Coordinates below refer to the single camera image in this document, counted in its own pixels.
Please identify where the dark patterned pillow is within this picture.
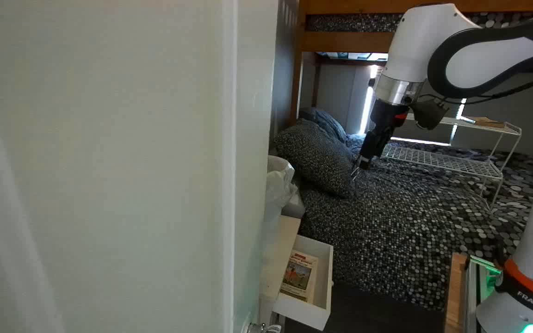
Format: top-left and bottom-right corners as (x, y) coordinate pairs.
(274, 121), (354, 199)

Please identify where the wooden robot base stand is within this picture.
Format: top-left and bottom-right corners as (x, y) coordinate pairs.
(443, 252), (504, 333)

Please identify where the blue pillow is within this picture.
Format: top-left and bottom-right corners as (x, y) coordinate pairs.
(306, 108), (349, 143)

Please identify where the colourful box in drawer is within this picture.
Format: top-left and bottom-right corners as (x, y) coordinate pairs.
(282, 252), (319, 302)

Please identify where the clear plastic bag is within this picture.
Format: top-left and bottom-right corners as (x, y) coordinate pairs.
(265, 156), (304, 234)

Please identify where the wooden bunk bed frame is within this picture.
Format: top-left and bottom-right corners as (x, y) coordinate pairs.
(282, 0), (533, 127)

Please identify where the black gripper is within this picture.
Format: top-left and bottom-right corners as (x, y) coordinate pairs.
(350, 101), (410, 182)

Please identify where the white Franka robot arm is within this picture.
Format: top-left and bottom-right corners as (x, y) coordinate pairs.
(358, 4), (533, 333)

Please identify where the white wire rack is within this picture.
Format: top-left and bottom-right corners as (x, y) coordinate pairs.
(382, 115), (524, 210)

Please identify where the white drawer cabinet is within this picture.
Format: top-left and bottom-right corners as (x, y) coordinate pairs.
(249, 217), (300, 333)

